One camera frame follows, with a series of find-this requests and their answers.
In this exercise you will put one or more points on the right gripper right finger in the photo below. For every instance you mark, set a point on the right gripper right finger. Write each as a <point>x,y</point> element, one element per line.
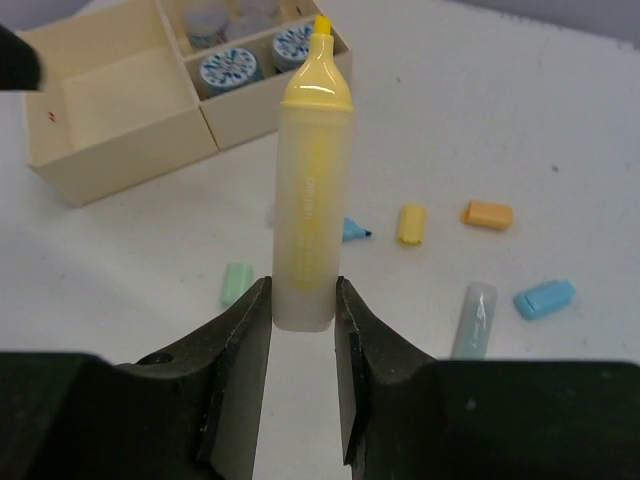
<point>407,415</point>

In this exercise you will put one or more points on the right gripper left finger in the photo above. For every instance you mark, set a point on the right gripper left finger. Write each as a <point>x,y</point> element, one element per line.
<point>190,410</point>

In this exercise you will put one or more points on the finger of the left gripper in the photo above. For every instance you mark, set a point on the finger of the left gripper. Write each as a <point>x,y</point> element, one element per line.
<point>20,64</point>

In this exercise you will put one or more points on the clear paperclip jar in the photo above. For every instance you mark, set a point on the clear paperclip jar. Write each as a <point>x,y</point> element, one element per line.
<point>252,17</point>
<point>205,23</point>

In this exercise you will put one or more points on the blue patterned jar front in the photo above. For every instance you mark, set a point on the blue patterned jar front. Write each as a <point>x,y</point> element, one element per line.
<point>229,70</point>

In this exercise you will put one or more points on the blue patterned jar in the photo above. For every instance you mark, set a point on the blue patterned jar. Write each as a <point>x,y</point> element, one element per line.
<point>229,70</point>
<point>290,47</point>

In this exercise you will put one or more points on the blue patterned jar back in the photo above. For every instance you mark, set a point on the blue patterned jar back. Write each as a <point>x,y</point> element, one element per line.
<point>290,47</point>

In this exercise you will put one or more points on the yellow highlighter pen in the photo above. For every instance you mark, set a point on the yellow highlighter pen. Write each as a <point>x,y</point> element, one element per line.
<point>315,146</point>

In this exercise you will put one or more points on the green highlighter pen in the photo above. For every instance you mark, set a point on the green highlighter pen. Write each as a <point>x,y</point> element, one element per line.
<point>475,322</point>

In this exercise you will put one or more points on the beige three-compartment tray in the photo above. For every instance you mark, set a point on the beige three-compartment tray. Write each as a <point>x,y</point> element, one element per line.
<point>123,102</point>

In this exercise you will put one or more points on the green highlighter cap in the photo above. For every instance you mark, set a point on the green highlighter cap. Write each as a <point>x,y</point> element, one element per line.
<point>237,279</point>

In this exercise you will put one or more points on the blue highlighter cap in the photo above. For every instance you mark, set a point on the blue highlighter cap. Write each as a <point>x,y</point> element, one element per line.
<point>544,299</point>

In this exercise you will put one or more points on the blue highlighter pen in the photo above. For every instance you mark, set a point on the blue highlighter pen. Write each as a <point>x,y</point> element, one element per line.
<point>351,230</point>

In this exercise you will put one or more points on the yellow highlighter cap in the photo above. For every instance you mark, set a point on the yellow highlighter cap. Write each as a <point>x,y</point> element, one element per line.
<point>411,224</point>

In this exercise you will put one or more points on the orange highlighter cap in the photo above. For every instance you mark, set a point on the orange highlighter cap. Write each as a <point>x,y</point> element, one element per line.
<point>487,215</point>

